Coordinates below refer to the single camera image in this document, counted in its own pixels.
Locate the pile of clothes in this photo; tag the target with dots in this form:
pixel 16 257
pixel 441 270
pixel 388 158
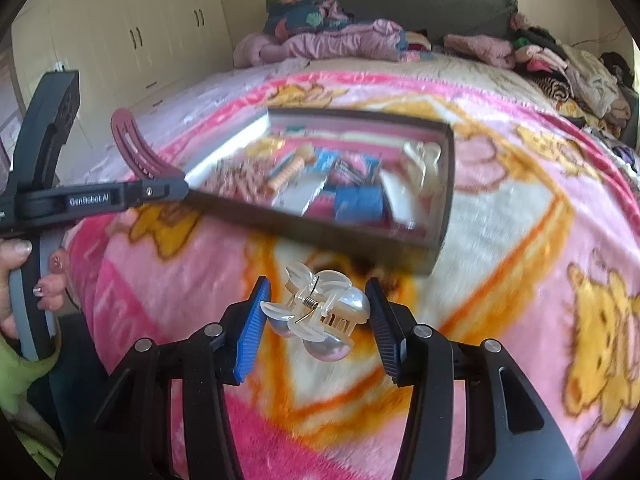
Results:
pixel 575 75
pixel 325 42

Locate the printed pink blanket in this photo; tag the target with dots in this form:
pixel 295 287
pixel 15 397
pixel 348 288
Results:
pixel 500 240

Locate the cream wardrobe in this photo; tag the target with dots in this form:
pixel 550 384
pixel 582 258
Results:
pixel 130 25

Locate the maroon hair claw clip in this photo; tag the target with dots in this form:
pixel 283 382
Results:
pixel 132 145

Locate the pink fuzzy garment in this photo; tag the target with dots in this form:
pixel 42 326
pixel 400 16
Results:
pixel 480 50

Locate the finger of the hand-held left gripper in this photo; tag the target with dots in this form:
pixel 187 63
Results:
pixel 150 192

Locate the grey bed headboard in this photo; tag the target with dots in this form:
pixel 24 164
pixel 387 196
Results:
pixel 425 10

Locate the earring card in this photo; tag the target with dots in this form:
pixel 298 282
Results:
pixel 305 195

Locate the person's left hand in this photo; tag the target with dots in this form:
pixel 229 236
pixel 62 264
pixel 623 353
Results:
pixel 52 280

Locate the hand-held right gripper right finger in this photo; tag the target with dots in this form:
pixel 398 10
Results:
pixel 380 320

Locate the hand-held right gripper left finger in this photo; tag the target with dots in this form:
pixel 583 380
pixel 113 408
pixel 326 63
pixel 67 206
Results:
pixel 252 330

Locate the white hair claw clip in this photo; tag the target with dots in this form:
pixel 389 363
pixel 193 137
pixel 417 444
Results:
pixel 422 160

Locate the pearl hair claw clip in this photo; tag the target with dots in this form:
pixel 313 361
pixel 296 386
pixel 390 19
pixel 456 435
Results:
pixel 320 310

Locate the shallow cardboard box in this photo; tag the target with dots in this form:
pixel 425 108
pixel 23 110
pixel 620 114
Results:
pixel 320 237

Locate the pale floral sheet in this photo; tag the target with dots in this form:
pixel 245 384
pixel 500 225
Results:
pixel 165 105

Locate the clear plastic bag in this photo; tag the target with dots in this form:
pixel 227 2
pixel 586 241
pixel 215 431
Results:
pixel 402 200

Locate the dark floral quilt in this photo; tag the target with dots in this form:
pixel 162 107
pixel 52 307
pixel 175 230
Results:
pixel 305 15

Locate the tan ridged hair clip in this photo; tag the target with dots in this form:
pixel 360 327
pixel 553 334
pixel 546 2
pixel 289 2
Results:
pixel 286 175

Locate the pink mesh bow hair clip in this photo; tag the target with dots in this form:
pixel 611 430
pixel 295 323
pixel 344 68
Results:
pixel 235 180

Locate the purple clothes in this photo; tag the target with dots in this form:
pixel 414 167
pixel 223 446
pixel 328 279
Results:
pixel 625 157

